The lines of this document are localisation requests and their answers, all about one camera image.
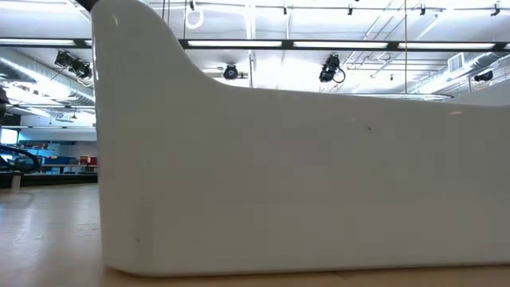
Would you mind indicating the black ceiling spotlight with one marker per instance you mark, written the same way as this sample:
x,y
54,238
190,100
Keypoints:
x,y
330,68
230,72
64,59
484,75
82,70

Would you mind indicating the small black ceiling fixture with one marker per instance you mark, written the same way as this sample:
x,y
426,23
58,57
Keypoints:
x,y
350,9
422,9
495,9
285,9

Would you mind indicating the black aluminium table frame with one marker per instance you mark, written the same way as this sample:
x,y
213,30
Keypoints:
x,y
60,180

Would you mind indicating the red storage boxes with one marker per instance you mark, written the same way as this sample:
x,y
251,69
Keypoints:
x,y
88,160

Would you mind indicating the white plastic tray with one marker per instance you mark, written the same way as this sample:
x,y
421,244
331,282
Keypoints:
x,y
279,179

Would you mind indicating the white ceiling pole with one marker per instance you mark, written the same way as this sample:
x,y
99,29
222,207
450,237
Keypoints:
x,y
250,24

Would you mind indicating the black overhead light bar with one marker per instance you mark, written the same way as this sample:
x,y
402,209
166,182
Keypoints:
x,y
287,44

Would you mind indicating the short white post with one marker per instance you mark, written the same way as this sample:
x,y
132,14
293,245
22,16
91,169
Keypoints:
x,y
16,184

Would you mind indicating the blue storage shelf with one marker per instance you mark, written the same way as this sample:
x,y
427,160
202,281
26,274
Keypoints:
x,y
60,160

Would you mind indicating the silver air duct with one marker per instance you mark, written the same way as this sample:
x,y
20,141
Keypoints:
x,y
438,85
36,77

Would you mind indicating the white air vent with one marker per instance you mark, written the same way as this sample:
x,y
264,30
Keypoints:
x,y
456,62

